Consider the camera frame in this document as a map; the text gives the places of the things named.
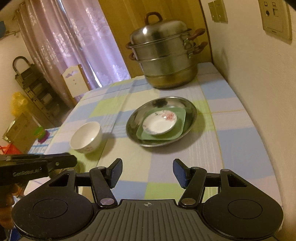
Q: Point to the white floral ceramic bowl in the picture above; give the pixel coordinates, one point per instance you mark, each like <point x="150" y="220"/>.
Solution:
<point x="87" y="138"/>

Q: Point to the green purple toy cups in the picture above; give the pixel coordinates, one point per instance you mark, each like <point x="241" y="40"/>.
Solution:
<point x="41" y="134"/>

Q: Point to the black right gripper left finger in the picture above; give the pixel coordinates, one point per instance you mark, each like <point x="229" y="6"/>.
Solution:
<point x="103" y="179"/>

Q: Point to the lavender curtain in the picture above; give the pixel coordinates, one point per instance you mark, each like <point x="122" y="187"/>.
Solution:
<point x="62" y="34"/>

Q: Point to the stainless steel steamer pot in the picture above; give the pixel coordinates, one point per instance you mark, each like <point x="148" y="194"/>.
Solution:
<point x="166" y="51"/>

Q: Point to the yellow plastic bag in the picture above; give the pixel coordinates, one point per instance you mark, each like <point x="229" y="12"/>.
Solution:
<point x="19" y="104"/>

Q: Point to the small floral ceramic dish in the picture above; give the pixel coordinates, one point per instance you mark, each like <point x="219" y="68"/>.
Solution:
<point x="159" y="122"/>

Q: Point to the green square plastic plate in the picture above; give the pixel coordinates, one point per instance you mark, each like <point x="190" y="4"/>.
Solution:
<point x="175" y="132"/>

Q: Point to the beige wall switch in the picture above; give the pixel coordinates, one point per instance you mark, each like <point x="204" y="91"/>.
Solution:
<point x="218" y="11"/>

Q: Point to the red bag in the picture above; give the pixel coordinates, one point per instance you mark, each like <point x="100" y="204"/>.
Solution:
<point x="10" y="149"/>

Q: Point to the black folding rack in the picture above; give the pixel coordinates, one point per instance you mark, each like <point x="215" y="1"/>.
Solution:
<point x="40" y="92"/>

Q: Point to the left hand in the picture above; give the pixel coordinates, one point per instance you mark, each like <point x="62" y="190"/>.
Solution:
<point x="7" y="201"/>

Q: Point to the large stainless steel plate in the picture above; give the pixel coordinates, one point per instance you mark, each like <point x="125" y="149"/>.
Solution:
<point x="137" y="117"/>

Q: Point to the cardboard box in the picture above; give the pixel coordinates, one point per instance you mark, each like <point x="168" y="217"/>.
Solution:
<point x="21" y="133"/>

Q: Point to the blue white grid cloth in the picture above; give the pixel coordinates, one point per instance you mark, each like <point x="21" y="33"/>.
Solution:
<point x="39" y="148"/>

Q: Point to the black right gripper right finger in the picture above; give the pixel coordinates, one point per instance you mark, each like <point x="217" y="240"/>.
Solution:
<point x="190" y="179"/>

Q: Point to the beige wall socket panel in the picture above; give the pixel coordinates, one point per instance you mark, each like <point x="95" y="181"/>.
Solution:
<point x="275" y="16"/>

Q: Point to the white wooden chair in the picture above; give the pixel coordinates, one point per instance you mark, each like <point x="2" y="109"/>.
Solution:
<point x="76" y="82"/>

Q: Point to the checkered tablecloth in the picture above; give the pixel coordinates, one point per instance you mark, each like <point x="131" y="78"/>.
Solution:
<point x="102" y="128"/>

